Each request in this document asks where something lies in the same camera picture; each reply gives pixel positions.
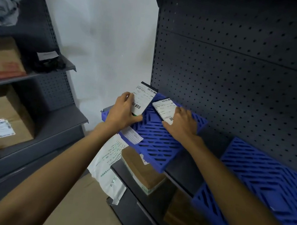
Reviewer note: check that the blue plastic grid mat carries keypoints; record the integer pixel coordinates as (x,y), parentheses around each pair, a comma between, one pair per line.
(265,181)
(155,144)

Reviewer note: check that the grey pegboard shelving unit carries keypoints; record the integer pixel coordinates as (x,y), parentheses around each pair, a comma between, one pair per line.
(238,73)
(54,120)

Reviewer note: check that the person's left forearm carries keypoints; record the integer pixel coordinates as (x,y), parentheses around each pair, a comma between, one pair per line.
(55,175)

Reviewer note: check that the cardboard box white label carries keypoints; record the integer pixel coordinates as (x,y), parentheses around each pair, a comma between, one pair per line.
(6,114)

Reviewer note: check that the person's right forearm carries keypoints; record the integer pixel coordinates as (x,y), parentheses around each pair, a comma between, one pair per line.
(235,198)

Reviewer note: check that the brown padded envelope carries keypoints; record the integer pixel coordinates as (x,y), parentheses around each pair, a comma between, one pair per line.
(141,170)

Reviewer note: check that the person's right hand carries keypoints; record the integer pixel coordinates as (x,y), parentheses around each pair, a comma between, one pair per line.
(184,126)

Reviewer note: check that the black bag package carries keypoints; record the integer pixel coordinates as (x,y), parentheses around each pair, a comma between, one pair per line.
(48,63)

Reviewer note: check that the white paper label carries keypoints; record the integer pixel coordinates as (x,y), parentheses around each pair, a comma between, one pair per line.
(131,135)

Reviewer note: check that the plain brown cardboard box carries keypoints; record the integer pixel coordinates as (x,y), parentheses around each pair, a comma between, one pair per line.
(191,223)

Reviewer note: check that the person's left hand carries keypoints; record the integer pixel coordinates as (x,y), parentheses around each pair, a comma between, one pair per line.
(121,113)

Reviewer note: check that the white poly mailer bag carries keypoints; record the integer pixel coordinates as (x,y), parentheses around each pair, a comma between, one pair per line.
(108,171)

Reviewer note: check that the pale green flat parcel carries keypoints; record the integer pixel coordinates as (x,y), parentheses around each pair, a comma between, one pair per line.
(152,189)

